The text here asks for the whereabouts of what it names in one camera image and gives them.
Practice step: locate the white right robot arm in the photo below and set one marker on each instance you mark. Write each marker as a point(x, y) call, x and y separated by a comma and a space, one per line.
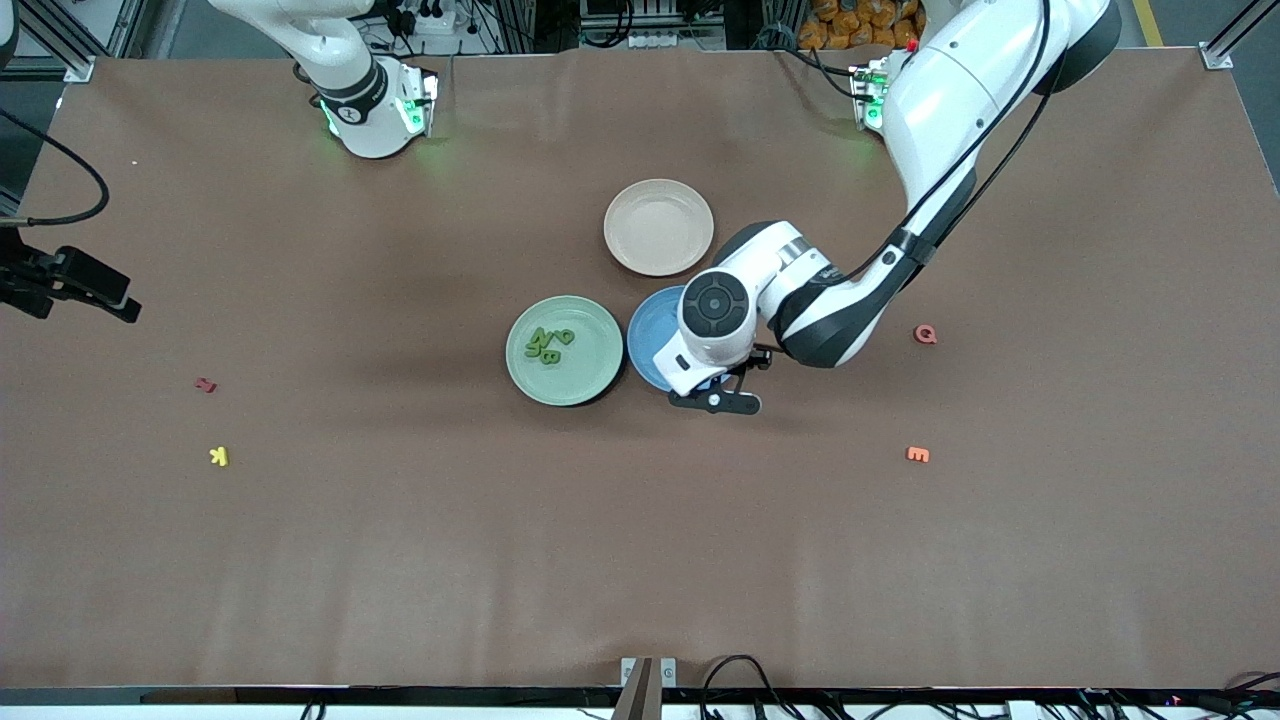
point(350, 90)

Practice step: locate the brown table cover mat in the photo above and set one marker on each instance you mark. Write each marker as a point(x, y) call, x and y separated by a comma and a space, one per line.
point(640, 550)

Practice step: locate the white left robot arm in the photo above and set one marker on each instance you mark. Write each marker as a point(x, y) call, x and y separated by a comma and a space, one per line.
point(720, 340)

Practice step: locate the blue plate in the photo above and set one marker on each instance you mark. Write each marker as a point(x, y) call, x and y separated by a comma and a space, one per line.
point(650, 335)

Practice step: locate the white metal bracket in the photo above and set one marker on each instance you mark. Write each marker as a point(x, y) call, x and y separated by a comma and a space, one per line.
point(668, 672)

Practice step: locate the aluminium frame corner bracket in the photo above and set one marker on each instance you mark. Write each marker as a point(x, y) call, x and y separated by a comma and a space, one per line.
point(1217, 57)
point(78, 70)

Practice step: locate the brown post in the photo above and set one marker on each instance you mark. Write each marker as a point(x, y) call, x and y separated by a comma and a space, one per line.
point(637, 695)

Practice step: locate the white power strip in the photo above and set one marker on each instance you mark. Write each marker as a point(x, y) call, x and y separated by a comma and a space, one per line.
point(440, 22)
point(660, 40)

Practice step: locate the green foam letter N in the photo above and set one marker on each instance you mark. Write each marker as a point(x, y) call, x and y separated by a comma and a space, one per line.
point(541, 337)

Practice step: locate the red foam letter Q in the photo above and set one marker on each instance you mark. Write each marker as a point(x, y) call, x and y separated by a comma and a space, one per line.
point(918, 334)

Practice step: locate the yellow foam letter K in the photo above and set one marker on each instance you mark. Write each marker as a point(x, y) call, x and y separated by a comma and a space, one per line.
point(218, 456)

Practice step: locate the green plate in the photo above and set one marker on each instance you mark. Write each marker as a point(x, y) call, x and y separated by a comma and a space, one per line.
point(585, 378)

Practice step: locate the beige plate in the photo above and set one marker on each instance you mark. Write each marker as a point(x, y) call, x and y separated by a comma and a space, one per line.
point(658, 228)

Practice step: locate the bag of orange objects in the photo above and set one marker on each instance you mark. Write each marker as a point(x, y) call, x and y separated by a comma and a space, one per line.
point(850, 25)

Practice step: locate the base connector panel green light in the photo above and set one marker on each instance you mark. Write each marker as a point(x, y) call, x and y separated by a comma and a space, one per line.
point(866, 95)
point(420, 100)

